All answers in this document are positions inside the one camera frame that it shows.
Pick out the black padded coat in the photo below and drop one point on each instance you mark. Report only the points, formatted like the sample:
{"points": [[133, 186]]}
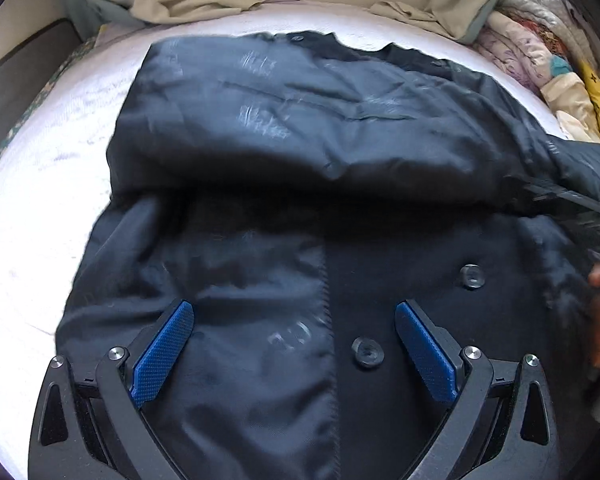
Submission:
{"points": [[280, 160]]}

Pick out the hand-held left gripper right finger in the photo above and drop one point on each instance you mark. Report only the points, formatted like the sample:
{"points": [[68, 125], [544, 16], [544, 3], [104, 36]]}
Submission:
{"points": [[425, 360]]}

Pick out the beige crumpled sheet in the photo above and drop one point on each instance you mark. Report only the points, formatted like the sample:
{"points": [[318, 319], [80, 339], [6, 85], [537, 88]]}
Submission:
{"points": [[205, 5]]}

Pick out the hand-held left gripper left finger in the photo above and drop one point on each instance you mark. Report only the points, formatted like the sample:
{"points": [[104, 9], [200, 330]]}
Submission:
{"points": [[162, 355]]}

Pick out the dark grey bed panel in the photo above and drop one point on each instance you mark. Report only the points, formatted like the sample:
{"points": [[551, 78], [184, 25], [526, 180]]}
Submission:
{"points": [[10, 70]]}

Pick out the grey dotted quilt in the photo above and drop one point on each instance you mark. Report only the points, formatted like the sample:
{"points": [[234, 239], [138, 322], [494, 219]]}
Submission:
{"points": [[555, 5]]}

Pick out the white quilted bedspread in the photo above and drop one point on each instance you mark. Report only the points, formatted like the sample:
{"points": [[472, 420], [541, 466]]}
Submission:
{"points": [[55, 185]]}

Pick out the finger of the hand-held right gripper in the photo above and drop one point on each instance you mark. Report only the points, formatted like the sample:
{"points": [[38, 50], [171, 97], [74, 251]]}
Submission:
{"points": [[580, 207]]}

